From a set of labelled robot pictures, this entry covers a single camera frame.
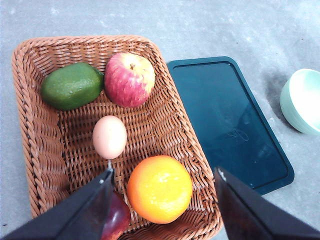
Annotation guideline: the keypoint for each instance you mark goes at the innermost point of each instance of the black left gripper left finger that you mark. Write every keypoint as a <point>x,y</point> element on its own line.
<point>80,216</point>

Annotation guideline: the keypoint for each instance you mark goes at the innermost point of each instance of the beige egg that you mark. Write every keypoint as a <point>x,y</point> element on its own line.
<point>109,137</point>

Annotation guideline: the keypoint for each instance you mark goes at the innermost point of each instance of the light green bowl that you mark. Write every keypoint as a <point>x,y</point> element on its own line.
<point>300,99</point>

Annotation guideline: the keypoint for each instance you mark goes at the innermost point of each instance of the brown wicker basket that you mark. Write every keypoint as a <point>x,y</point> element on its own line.
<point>56,147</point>

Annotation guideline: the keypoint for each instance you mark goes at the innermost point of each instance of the dark purple red fruit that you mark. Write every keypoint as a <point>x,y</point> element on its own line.
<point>118,218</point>

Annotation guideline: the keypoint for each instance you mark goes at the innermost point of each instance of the dark rectangular tray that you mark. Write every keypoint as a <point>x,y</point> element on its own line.
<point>231,122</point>

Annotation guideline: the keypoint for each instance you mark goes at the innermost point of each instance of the orange mandarin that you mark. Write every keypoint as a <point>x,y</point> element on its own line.
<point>159,189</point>

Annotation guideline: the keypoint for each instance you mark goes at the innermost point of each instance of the green avocado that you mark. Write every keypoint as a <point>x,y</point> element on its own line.
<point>71,86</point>

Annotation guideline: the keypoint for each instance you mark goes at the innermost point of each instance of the red yellow apple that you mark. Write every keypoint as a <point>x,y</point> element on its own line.
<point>129,79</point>

